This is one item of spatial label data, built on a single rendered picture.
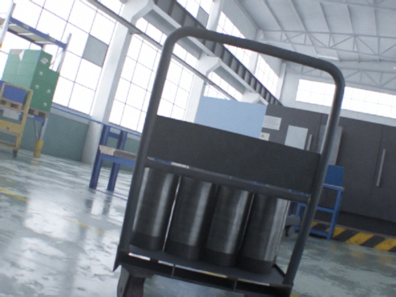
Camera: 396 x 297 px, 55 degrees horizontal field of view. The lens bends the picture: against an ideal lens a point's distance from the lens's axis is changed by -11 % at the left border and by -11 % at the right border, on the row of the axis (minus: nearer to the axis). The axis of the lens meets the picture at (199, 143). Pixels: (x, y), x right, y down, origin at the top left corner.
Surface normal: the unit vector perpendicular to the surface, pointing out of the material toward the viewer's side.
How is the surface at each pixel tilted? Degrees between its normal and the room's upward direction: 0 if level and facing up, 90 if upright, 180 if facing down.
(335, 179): 122
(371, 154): 86
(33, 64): 90
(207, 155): 98
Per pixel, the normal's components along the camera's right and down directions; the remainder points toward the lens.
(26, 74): -0.40, -0.16
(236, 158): -0.03, 0.07
